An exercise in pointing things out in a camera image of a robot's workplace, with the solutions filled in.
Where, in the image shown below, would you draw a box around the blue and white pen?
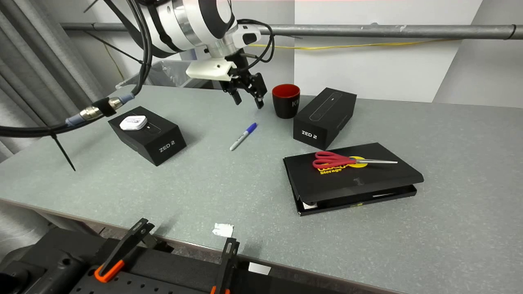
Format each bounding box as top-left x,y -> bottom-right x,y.
228,121 -> 261,154

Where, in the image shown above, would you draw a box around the red and black mug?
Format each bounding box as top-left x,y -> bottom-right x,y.
272,82 -> 303,121

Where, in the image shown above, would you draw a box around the white power adapter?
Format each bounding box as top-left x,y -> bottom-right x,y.
118,114 -> 150,132

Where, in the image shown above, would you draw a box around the small white paper scrap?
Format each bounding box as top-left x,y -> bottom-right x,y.
212,221 -> 236,240

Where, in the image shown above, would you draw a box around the black folder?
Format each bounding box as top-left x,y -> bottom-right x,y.
282,141 -> 427,217

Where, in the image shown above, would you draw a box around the black box with adapter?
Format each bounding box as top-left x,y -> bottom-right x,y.
107,105 -> 189,168

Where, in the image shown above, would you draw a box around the orange-handled clamps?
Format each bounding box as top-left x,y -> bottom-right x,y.
0,227 -> 386,294

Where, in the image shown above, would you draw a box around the black orange-tipped clamp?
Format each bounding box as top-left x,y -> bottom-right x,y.
208,237 -> 243,294
92,217 -> 158,286

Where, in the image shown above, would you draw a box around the white panel board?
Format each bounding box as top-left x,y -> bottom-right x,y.
293,0 -> 485,105

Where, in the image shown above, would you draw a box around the red and yellow scissors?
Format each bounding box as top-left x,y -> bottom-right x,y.
311,149 -> 401,178

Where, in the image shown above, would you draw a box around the thin black cable loop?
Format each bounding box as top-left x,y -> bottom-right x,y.
236,18 -> 279,70

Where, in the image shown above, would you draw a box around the plain black box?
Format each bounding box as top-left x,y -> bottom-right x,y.
292,87 -> 360,152

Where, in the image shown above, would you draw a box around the yellow cable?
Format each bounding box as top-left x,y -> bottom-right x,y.
248,38 -> 440,56

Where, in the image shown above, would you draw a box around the grey metal pipe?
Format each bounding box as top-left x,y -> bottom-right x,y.
60,21 -> 523,41

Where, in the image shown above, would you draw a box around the thick black cable with connector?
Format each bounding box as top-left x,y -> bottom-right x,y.
0,0 -> 156,139

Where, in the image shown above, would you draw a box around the white label sticker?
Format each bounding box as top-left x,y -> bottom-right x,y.
248,260 -> 274,276

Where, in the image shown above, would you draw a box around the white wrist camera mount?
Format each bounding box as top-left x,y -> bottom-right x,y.
184,57 -> 239,83

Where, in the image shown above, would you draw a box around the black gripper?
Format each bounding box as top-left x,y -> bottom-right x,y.
220,49 -> 270,111

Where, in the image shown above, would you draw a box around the black cable tie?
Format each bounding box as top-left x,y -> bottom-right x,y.
51,132 -> 79,173

